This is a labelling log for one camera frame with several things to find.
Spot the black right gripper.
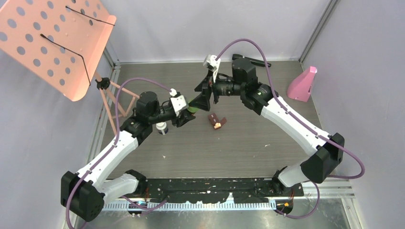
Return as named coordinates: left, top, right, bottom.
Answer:
left=189, top=69, right=245, bottom=111

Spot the green black pill bottle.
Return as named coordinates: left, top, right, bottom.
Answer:
left=187, top=105, right=198, bottom=114

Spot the brown translucent pill container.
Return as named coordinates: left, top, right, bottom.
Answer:
left=208, top=113, right=227, bottom=130

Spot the green bottle cap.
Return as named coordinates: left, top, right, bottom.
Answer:
left=187, top=100, right=199, bottom=114

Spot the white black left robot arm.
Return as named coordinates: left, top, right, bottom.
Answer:
left=61, top=90, right=195, bottom=222

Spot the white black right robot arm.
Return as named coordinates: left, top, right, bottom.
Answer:
left=189, top=55, right=345, bottom=196

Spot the white capped pill bottle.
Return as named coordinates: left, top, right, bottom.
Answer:
left=156, top=122, right=169, bottom=135

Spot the black microphone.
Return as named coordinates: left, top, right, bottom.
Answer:
left=232, top=53, right=272, bottom=68

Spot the pink wedge object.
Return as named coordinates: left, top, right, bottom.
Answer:
left=287, top=66, right=317, bottom=102

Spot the pink music stand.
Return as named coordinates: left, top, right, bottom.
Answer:
left=0, top=0, right=129, bottom=132

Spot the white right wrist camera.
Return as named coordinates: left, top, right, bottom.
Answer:
left=203, top=54, right=221, bottom=83

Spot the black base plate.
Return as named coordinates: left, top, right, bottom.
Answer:
left=135, top=177, right=304, bottom=204

